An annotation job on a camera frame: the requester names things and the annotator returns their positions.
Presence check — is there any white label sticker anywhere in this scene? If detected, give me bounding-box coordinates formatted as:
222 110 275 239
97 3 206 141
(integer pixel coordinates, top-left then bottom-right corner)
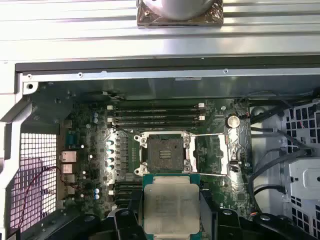
174 76 202 82

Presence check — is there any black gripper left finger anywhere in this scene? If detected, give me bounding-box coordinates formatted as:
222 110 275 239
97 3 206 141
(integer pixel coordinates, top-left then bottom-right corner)
47 189 146 240

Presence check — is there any metal socket cover frame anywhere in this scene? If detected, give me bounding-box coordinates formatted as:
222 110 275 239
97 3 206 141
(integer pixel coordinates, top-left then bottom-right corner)
186 133 231 177

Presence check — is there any green motherboard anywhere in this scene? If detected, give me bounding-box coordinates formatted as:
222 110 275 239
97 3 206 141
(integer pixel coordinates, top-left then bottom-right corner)
58 97 253 222

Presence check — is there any black RAM slot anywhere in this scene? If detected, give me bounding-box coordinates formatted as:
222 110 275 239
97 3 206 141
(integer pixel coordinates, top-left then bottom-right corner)
109 189 144 196
112 120 201 127
112 108 201 115
116 195 141 202
106 102 206 110
116 180 144 186
106 114 206 122
116 185 144 191

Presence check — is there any black and silver PC case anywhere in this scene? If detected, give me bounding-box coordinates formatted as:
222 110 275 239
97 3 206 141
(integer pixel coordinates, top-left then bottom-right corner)
0 56 320 240

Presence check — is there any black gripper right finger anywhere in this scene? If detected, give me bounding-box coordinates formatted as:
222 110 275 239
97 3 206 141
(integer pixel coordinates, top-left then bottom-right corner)
199 189 315 240

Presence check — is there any round silver coin battery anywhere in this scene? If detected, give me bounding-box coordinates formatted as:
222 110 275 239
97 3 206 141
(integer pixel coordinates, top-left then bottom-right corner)
225 114 241 129

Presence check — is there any square brown base plate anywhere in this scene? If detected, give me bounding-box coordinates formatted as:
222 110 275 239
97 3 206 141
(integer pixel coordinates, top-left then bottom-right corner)
136 0 224 29

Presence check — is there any CPU with silver top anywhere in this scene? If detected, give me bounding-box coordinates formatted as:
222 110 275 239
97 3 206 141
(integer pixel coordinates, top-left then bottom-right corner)
142 174 201 240

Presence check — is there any perforated metal drive cage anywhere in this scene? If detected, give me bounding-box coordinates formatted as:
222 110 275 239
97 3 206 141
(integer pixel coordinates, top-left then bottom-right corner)
249 99 320 240

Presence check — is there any thin red and black wire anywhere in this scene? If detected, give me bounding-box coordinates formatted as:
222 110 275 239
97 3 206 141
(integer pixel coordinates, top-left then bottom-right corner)
17 165 77 231

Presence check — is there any black cable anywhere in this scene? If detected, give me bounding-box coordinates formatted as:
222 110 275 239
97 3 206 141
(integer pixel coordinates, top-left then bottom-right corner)
249 126 280 133
248 147 312 201
252 184 287 201

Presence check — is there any CPU socket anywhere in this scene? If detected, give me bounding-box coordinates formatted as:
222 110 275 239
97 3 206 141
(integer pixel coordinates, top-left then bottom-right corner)
134 133 193 175

